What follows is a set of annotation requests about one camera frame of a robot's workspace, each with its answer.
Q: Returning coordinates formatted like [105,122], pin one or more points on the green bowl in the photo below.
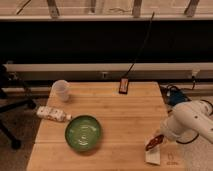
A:
[83,133]

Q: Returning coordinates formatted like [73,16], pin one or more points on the clear plastic cup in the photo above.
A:
[61,89]

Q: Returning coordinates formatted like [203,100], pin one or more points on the red pepper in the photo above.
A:
[154,142]

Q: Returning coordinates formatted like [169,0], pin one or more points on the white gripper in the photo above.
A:
[171,129]

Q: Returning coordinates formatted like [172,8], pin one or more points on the blue box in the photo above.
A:
[176,96]

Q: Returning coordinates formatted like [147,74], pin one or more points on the white plastic bottle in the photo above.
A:
[54,114]

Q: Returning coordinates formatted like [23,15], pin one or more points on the small black device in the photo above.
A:
[123,86]

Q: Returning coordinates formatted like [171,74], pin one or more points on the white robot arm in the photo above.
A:
[191,115]

